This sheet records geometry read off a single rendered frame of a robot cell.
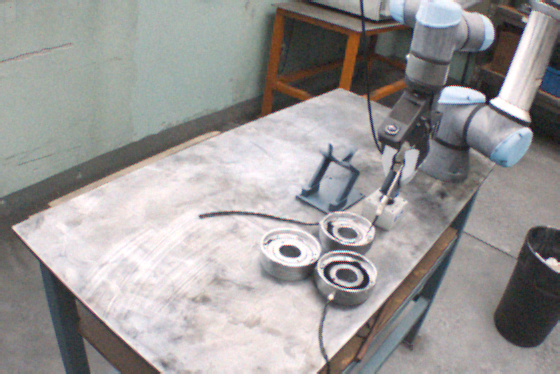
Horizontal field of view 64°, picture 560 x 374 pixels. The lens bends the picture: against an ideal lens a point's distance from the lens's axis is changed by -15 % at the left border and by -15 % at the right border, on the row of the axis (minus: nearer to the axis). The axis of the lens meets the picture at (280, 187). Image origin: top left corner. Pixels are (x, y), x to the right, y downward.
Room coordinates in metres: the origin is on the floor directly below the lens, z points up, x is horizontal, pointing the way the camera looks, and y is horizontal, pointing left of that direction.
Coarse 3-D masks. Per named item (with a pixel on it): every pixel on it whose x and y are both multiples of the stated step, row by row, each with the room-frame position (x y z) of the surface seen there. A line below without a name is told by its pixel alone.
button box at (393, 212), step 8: (376, 192) 0.93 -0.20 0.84; (368, 200) 0.89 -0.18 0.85; (376, 200) 0.90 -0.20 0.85; (392, 200) 0.90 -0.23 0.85; (400, 200) 0.92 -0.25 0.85; (368, 208) 0.89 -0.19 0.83; (376, 208) 0.88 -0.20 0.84; (384, 208) 0.87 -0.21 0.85; (392, 208) 0.88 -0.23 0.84; (400, 208) 0.89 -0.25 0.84; (368, 216) 0.89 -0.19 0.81; (384, 216) 0.87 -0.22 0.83; (392, 216) 0.86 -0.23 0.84; (400, 216) 0.90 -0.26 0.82; (376, 224) 0.87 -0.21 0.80; (384, 224) 0.87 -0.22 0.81; (392, 224) 0.87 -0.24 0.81
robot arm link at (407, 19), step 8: (392, 0) 1.03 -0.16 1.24; (400, 0) 1.02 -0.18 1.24; (408, 0) 1.01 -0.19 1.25; (416, 0) 1.00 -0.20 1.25; (456, 0) 1.04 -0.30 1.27; (464, 0) 1.06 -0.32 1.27; (472, 0) 1.08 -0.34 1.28; (480, 0) 1.11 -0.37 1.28; (392, 8) 1.03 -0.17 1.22; (400, 8) 1.01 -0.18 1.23; (408, 8) 1.00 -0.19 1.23; (416, 8) 0.98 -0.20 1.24; (464, 8) 1.07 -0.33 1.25; (392, 16) 1.04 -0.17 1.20; (400, 16) 1.01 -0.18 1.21; (408, 16) 0.99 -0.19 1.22; (408, 24) 1.01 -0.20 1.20
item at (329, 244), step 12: (336, 216) 0.84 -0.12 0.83; (348, 216) 0.84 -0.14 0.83; (360, 216) 0.84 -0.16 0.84; (324, 228) 0.78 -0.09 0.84; (336, 228) 0.80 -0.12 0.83; (348, 228) 0.81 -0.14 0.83; (372, 228) 0.81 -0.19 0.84; (324, 240) 0.76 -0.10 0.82; (336, 240) 0.75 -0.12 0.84; (348, 240) 0.77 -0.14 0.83; (372, 240) 0.77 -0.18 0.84; (360, 252) 0.75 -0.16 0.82
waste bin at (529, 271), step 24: (528, 240) 1.49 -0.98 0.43; (552, 240) 1.60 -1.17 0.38; (528, 264) 1.41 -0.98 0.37; (528, 288) 1.37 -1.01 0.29; (552, 288) 1.31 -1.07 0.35; (504, 312) 1.43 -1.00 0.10; (528, 312) 1.34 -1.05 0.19; (552, 312) 1.31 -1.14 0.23; (504, 336) 1.38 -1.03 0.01; (528, 336) 1.32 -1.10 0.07
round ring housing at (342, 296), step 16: (336, 256) 0.71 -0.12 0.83; (352, 256) 0.72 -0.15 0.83; (320, 272) 0.65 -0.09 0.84; (336, 272) 0.68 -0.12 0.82; (352, 272) 0.68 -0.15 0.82; (368, 272) 0.68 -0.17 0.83; (320, 288) 0.64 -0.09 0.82; (336, 288) 0.62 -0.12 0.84; (368, 288) 0.63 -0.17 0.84; (352, 304) 0.63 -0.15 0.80
